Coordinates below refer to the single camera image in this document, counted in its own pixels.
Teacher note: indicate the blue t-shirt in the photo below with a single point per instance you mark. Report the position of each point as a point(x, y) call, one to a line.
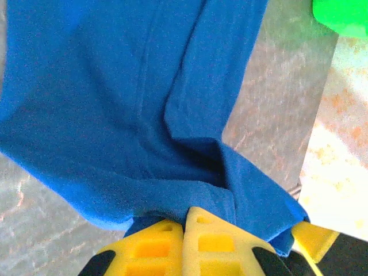
point(115, 100)

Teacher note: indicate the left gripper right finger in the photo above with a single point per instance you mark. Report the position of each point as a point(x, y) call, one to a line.
point(215, 253)

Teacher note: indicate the green plastic basket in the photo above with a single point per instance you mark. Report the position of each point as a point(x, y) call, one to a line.
point(342, 14)

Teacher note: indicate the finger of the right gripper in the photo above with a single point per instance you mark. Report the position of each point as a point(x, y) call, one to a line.
point(316, 238)

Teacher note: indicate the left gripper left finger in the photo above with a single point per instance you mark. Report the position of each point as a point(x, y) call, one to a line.
point(149, 253)

